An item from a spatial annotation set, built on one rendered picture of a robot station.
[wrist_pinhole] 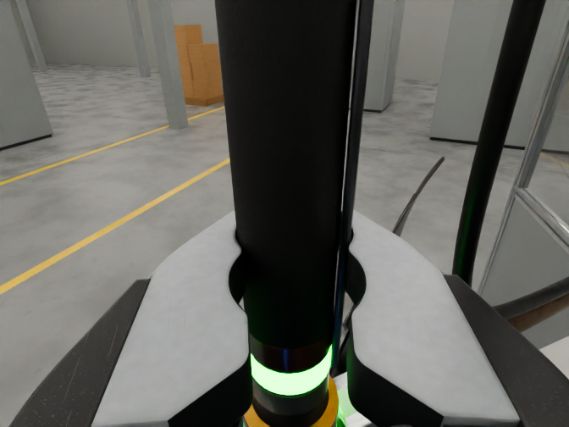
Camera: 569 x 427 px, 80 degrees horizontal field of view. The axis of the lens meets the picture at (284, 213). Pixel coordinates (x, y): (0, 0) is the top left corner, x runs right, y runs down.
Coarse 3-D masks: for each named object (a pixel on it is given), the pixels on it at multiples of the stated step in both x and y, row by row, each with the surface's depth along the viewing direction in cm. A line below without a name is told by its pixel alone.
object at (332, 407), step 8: (336, 392) 15; (336, 400) 15; (328, 408) 14; (336, 408) 15; (248, 416) 14; (256, 416) 14; (328, 416) 14; (248, 424) 14; (256, 424) 14; (264, 424) 14; (312, 424) 14; (320, 424) 14; (328, 424) 14
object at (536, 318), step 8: (568, 296) 25; (544, 304) 24; (552, 304) 24; (560, 304) 24; (568, 304) 24; (528, 312) 23; (536, 312) 23; (544, 312) 23; (552, 312) 24; (512, 320) 22; (520, 320) 23; (528, 320) 23; (536, 320) 23; (520, 328) 22; (528, 328) 23
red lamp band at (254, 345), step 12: (252, 336) 12; (324, 336) 12; (252, 348) 12; (264, 348) 12; (276, 348) 11; (300, 348) 11; (312, 348) 12; (324, 348) 12; (264, 360) 12; (276, 360) 12; (288, 360) 12; (300, 360) 12; (312, 360) 12
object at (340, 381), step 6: (336, 378) 19; (342, 378) 19; (336, 384) 19; (342, 384) 19; (342, 414) 17; (354, 414) 17; (360, 414) 17; (342, 420) 17; (348, 420) 17; (354, 420) 17; (360, 420) 17; (366, 420) 17; (342, 426) 17; (348, 426) 17; (354, 426) 17; (360, 426) 17; (366, 426) 17; (372, 426) 17
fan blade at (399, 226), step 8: (440, 160) 39; (432, 168) 41; (424, 184) 38; (416, 192) 39; (408, 208) 38; (400, 216) 43; (400, 224) 38; (392, 232) 38; (400, 232) 46; (352, 312) 37; (344, 328) 38
